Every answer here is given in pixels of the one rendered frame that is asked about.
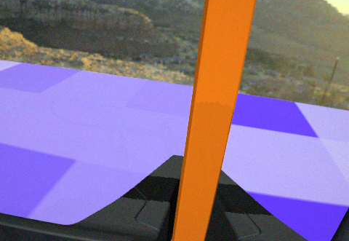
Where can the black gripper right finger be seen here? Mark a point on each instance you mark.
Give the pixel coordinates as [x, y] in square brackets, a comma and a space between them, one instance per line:
[236, 216]

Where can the orange bar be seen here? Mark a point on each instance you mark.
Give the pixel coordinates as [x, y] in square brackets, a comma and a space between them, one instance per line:
[223, 44]

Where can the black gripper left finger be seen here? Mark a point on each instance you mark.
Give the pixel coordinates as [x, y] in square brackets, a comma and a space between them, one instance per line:
[144, 213]

